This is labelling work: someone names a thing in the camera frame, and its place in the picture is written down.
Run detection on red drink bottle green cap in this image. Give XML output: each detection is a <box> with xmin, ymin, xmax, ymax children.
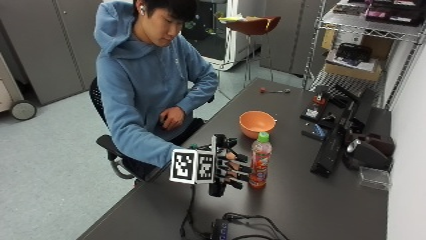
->
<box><xmin>247</xmin><ymin>131</ymin><xmax>273</xmax><ymax>190</ymax></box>

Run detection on white cube of black markers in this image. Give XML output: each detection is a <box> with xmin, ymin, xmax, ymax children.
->
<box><xmin>168</xmin><ymin>148</ymin><xmax>218</xmax><ymax>185</ymax></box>

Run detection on orange plastic bowl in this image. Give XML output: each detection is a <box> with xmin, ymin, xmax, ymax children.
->
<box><xmin>238</xmin><ymin>110</ymin><xmax>278</xmax><ymax>140</ymax></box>

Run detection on person in blue hoodie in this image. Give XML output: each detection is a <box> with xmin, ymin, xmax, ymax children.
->
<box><xmin>92</xmin><ymin>0</ymin><xmax>221</xmax><ymax>183</ymax></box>

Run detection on black office chair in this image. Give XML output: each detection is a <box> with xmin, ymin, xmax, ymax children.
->
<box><xmin>88</xmin><ymin>77</ymin><xmax>217</xmax><ymax>181</ymax></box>

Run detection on small dark blue device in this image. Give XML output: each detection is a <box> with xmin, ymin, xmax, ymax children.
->
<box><xmin>301</xmin><ymin>122</ymin><xmax>330</xmax><ymax>142</ymax></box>

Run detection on long black stand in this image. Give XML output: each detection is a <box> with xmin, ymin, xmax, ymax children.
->
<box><xmin>309</xmin><ymin>84</ymin><xmax>363</xmax><ymax>178</ymax></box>

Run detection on red-tipped metal tool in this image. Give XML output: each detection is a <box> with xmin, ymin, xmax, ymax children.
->
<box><xmin>258</xmin><ymin>87</ymin><xmax>293</xmax><ymax>95</ymax></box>

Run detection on black tray with small parts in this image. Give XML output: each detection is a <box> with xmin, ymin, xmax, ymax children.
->
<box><xmin>299</xmin><ymin>89</ymin><xmax>331</xmax><ymax>123</ymax></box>

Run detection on black rounded device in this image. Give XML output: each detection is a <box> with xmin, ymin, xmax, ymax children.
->
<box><xmin>342</xmin><ymin>133</ymin><xmax>397</xmax><ymax>172</ymax></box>

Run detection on clear plastic box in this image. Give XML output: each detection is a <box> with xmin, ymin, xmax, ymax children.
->
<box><xmin>358</xmin><ymin>165</ymin><xmax>393</xmax><ymax>192</ymax></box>

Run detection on grey metal cabinet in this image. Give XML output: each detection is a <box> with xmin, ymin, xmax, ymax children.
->
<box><xmin>0</xmin><ymin>0</ymin><xmax>106</xmax><ymax>106</ymax></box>
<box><xmin>258</xmin><ymin>0</ymin><xmax>331</xmax><ymax>77</ymax></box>

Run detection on cart with grey wheel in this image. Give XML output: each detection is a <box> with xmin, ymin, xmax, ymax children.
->
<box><xmin>0</xmin><ymin>53</ymin><xmax>38</xmax><ymax>121</ymax></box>

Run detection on brown bar stool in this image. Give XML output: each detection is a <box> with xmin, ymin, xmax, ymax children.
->
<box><xmin>218</xmin><ymin>15</ymin><xmax>283</xmax><ymax>88</ymax></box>

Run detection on flat cardboard box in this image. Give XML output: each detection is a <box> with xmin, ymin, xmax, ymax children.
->
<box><xmin>322</xmin><ymin>49</ymin><xmax>383</xmax><ymax>82</ymax></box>

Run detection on black device on cardboard box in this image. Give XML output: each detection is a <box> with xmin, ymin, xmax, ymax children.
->
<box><xmin>334</xmin><ymin>42</ymin><xmax>374</xmax><ymax>66</ymax></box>

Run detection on black cable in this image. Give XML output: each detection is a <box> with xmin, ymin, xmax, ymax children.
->
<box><xmin>178</xmin><ymin>184</ymin><xmax>291</xmax><ymax>240</ymax></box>

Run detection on black cable hub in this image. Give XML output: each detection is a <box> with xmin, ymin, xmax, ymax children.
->
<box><xmin>210</xmin><ymin>218</ymin><xmax>231</xmax><ymax>240</ymax></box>

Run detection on metal wire shelf rack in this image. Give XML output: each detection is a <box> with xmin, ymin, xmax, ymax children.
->
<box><xmin>302</xmin><ymin>0</ymin><xmax>426</xmax><ymax>111</ymax></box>

